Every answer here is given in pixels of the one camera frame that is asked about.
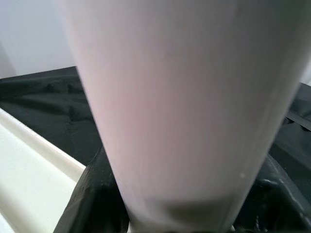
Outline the black table cloth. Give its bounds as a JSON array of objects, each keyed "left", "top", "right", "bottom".
[{"left": 0, "top": 65, "right": 311, "bottom": 233}]

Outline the white plastic table leg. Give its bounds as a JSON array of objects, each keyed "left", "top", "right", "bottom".
[{"left": 54, "top": 0, "right": 311, "bottom": 233}]

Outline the white plastic children table top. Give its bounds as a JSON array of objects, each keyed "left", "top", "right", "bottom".
[{"left": 0, "top": 108, "right": 87, "bottom": 233}]

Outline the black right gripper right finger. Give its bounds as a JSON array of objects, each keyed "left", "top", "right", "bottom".
[{"left": 229, "top": 152, "right": 311, "bottom": 233}]

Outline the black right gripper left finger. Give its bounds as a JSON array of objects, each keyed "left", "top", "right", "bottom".
[{"left": 52, "top": 145, "right": 132, "bottom": 233}]

